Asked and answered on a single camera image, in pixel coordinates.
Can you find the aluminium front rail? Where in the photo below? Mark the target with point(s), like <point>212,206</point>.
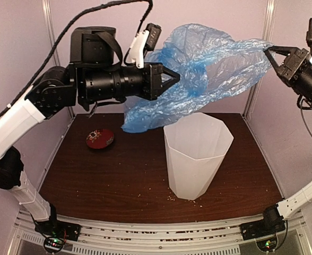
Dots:
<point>214,237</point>

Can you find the white faceted trash bin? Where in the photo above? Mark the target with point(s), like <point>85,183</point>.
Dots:
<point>195,148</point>

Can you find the blue plastic trash bag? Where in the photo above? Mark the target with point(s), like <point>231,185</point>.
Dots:
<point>212,66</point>

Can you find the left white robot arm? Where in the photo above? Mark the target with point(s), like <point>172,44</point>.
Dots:
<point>94,77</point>

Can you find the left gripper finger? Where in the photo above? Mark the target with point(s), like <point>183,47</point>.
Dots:
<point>168,74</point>
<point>166,84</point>

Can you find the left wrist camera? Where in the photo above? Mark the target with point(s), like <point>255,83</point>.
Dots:
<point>142,43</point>

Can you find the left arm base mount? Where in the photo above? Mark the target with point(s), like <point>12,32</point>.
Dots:
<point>56,234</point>

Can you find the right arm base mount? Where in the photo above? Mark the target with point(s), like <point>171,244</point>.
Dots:
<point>267,239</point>

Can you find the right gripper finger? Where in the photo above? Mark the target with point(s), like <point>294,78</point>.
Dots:
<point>272,61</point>
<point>284,50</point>

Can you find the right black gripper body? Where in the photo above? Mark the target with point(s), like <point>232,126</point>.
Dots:
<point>291,73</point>

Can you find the red patterned plate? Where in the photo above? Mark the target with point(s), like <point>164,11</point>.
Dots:
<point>100,138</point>

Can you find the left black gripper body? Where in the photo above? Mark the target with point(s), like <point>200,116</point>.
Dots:
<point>150,91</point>

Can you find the left aluminium corner post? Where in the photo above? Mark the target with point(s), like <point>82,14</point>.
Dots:
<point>50,29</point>

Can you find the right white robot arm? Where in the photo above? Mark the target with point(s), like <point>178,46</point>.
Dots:
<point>286,208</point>

